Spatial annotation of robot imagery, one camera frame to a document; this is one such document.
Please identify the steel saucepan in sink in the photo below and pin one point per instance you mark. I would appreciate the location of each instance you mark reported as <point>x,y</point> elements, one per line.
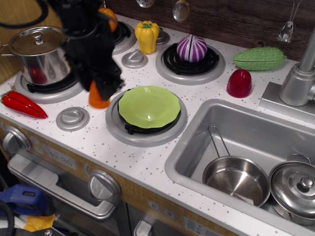
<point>236,176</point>

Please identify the purple white toy onion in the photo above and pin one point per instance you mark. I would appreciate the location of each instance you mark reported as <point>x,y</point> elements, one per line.
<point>192,48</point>

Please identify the hanging slotted metal ladle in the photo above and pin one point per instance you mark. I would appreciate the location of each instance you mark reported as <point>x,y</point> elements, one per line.
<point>145,3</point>

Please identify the light green plate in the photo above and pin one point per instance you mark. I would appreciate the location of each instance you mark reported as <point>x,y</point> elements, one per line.
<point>149,107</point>

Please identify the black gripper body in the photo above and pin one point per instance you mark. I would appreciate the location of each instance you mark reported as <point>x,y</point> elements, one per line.
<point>91,56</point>

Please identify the grey stovetop knob front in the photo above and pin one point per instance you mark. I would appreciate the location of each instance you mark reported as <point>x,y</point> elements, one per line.
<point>72,119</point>

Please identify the hanging metal whisk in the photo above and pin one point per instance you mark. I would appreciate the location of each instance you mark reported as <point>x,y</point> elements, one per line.
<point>287,30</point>

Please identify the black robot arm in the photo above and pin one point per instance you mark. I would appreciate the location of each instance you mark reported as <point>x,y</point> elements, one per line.
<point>79,18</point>

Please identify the red toy chili pepper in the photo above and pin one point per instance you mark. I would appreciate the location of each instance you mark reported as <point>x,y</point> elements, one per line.
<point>22,104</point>

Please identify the silver oven knob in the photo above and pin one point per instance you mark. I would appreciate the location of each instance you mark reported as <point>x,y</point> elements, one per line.
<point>15,140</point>
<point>103,187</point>

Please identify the silver toy faucet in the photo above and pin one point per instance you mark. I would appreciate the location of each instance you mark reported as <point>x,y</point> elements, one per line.
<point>296,96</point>

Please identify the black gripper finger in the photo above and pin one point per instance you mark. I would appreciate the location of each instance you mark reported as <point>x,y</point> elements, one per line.
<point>108,85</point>

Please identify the silver toy sink basin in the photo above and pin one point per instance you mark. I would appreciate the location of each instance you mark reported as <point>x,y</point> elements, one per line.
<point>219,128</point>

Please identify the silver oven knob left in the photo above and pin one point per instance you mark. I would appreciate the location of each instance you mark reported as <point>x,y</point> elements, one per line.
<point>15,140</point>

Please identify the grey stovetop knob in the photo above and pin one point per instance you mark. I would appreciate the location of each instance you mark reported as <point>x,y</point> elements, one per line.
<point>72,119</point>
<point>135,59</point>
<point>162,38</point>

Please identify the orange toy pumpkin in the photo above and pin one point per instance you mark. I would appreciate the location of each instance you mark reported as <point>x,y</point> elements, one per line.
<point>113,20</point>

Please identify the steel pot with lid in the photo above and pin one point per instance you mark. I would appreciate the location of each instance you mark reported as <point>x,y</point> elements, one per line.
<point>39,54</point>

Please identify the grey stovetop knob rear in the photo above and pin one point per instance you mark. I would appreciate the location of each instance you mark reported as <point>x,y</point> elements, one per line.
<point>162,38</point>

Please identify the grey stovetop knob back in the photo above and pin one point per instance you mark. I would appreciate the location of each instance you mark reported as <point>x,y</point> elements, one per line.
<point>135,59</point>

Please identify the hanging metal spoon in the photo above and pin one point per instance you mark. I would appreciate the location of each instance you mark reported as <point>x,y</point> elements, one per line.
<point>181,11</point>

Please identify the silver oven door handle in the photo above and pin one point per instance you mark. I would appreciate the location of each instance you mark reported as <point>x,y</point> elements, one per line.
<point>36,175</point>

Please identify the blue clamp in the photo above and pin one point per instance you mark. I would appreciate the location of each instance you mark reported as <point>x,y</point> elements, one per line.
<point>25,199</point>

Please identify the back right stove burner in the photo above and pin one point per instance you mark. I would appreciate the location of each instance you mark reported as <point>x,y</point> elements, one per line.
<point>174,69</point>

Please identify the silver oven knob right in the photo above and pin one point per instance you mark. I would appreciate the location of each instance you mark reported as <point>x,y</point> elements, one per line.
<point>103,187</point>

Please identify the yellow toy bell pepper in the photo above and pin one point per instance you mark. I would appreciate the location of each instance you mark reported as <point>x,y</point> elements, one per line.
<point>146,33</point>

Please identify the dark red toy pepper half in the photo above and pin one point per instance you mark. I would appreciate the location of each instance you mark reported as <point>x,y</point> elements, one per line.
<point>239,84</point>

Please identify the orange toy carrot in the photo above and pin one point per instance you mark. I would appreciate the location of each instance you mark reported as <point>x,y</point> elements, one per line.
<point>95,99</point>

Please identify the back left stove burner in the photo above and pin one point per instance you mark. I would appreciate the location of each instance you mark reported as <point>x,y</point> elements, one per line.
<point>124,38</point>

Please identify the steel lidded pot in sink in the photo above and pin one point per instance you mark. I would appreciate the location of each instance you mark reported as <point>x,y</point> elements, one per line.
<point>292,185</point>

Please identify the front right stove burner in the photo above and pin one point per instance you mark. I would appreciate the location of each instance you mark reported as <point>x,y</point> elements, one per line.
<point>116,127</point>

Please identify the yellow cloth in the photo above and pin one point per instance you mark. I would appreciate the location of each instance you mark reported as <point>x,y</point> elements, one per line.
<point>36,223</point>

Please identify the green toy bitter gourd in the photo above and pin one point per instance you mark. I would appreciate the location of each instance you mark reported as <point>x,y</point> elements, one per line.
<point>260,59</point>

